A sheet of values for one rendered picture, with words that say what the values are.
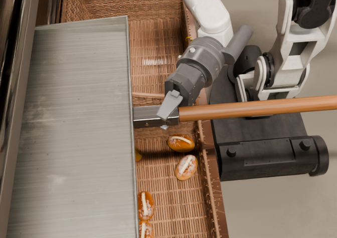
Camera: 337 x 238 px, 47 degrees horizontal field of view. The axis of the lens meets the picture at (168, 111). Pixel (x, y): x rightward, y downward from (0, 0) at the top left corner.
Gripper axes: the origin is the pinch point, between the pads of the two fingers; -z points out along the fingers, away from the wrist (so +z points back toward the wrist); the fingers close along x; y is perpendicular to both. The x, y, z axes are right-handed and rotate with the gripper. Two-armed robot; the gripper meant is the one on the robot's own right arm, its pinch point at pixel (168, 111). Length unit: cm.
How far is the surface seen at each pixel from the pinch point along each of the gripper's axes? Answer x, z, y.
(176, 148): 57, 19, 8
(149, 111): -1.7, -2.7, 2.7
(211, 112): -1.1, 3.4, -7.9
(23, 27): -22.6, -10.0, 19.5
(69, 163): 1.4, -18.4, 10.8
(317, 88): 120, 122, -31
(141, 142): 61, 16, 21
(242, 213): 120, 32, -23
